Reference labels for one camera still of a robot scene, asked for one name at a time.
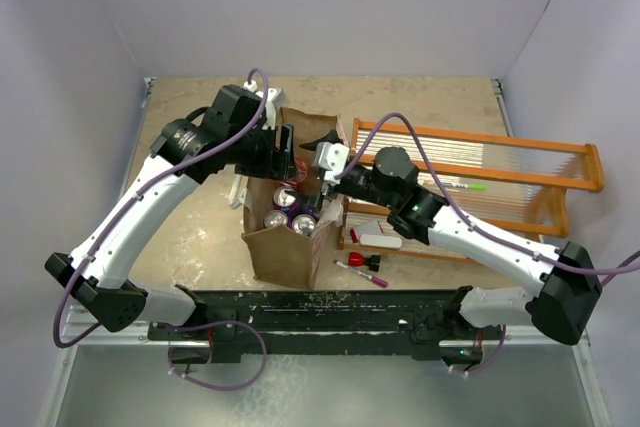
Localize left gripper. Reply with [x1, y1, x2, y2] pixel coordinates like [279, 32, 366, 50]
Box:
[227, 121, 298, 180]

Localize red cola can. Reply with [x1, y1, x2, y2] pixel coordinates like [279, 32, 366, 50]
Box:
[292, 156, 309, 185]

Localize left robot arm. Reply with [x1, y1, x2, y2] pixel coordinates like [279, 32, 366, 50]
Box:
[44, 82, 297, 339]

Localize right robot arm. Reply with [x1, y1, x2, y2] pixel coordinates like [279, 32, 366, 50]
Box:
[301, 131, 602, 346]

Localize purple fanta can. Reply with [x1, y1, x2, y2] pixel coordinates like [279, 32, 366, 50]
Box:
[263, 210, 289, 229]
[272, 186, 299, 213]
[291, 214, 316, 236]

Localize red black stamp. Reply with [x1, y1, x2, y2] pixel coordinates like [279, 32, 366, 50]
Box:
[348, 252, 381, 272]

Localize white eraser bar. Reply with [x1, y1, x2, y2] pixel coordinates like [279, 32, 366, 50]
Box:
[359, 234, 403, 250]

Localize pink marker pen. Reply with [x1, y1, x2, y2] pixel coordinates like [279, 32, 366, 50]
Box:
[333, 260, 388, 288]

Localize green tipped pen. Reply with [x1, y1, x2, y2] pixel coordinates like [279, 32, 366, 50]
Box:
[434, 181, 487, 191]

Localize wooden shelf rack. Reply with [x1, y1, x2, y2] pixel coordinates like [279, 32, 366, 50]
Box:
[351, 119, 605, 241]

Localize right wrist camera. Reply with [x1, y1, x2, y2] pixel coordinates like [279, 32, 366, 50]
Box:
[313, 141, 351, 185]

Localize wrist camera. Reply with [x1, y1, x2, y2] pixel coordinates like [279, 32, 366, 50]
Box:
[313, 141, 351, 185]
[243, 80, 286, 130]

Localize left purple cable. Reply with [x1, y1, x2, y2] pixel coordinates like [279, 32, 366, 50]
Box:
[52, 67, 271, 393]

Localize purple cable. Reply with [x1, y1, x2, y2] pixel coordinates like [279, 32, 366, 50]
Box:
[52, 67, 271, 393]
[335, 113, 640, 288]

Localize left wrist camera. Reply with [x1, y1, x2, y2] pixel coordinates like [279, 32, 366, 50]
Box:
[243, 80, 286, 130]

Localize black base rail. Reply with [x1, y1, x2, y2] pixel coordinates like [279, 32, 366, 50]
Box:
[148, 289, 503, 366]

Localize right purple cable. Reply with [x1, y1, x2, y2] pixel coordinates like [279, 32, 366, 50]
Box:
[335, 113, 640, 288]

